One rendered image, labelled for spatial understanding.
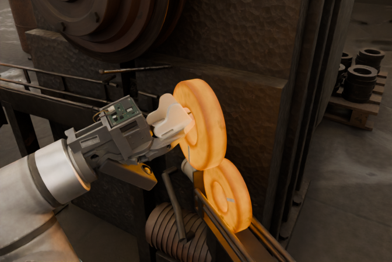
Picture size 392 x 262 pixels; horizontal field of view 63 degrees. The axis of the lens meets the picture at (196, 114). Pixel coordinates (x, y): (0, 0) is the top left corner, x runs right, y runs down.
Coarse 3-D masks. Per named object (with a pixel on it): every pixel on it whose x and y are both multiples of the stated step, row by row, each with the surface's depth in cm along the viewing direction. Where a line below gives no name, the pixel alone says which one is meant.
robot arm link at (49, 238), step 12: (48, 228) 46; (60, 228) 49; (24, 240) 44; (36, 240) 44; (48, 240) 45; (60, 240) 47; (0, 252) 43; (12, 252) 43; (24, 252) 43; (36, 252) 44; (48, 252) 45; (60, 252) 46; (72, 252) 49
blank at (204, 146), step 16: (192, 80) 54; (176, 96) 58; (192, 96) 51; (208, 96) 50; (192, 112) 52; (208, 112) 49; (192, 128) 59; (208, 128) 48; (224, 128) 49; (192, 144) 56; (208, 144) 49; (224, 144) 50; (192, 160) 57; (208, 160) 51
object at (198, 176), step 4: (192, 172) 74; (196, 172) 74; (200, 172) 74; (192, 176) 74; (196, 176) 74; (200, 176) 75; (196, 180) 74; (200, 180) 75; (196, 184) 75; (200, 184) 76; (200, 188) 76; (204, 188) 77; (204, 192) 77; (196, 200) 77; (196, 204) 77
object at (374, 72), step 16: (368, 48) 261; (368, 64) 253; (352, 80) 219; (368, 80) 214; (384, 80) 256; (336, 96) 258; (352, 96) 223; (368, 96) 221; (352, 112) 220; (368, 112) 214; (368, 128) 219
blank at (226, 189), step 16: (224, 160) 67; (208, 176) 72; (224, 176) 64; (240, 176) 63; (208, 192) 74; (224, 192) 65; (240, 192) 62; (224, 208) 70; (240, 208) 62; (240, 224) 63
